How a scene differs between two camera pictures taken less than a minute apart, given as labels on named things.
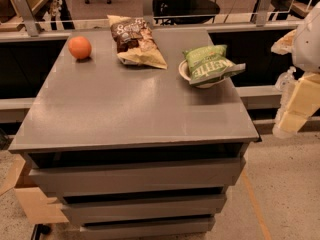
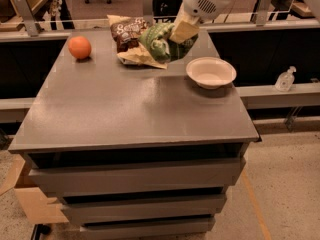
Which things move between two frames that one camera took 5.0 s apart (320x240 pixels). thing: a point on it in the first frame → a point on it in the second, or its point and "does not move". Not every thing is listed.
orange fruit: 80,47 does not move
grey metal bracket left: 26,13 does not move
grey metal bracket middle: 147,6 does not move
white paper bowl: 184,73 → 211,72
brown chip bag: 135,42 does not move
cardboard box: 14,175 does not move
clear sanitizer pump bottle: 286,81 does not move
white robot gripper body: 309,45 → 199,1
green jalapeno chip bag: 208,63 → 156,38
